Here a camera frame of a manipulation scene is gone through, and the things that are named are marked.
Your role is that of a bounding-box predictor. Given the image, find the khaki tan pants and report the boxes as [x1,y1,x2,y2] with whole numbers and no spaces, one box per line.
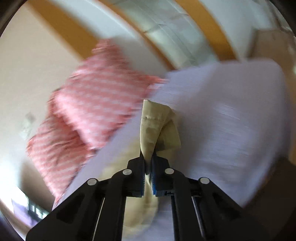
[101,99,182,241]

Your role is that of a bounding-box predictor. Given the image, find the large pink polka-dot pillow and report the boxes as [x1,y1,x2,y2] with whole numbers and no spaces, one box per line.
[27,89,95,207]

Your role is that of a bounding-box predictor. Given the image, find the lavender bed sheet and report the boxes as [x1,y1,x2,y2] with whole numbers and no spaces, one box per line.
[52,58,293,241]

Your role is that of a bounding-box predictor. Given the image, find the small pink polka-dot pillow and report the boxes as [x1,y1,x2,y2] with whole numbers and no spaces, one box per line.
[54,39,165,149]

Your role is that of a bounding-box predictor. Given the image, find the wooden framed wardrobe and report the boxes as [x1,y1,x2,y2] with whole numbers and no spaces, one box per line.
[29,1,295,75]

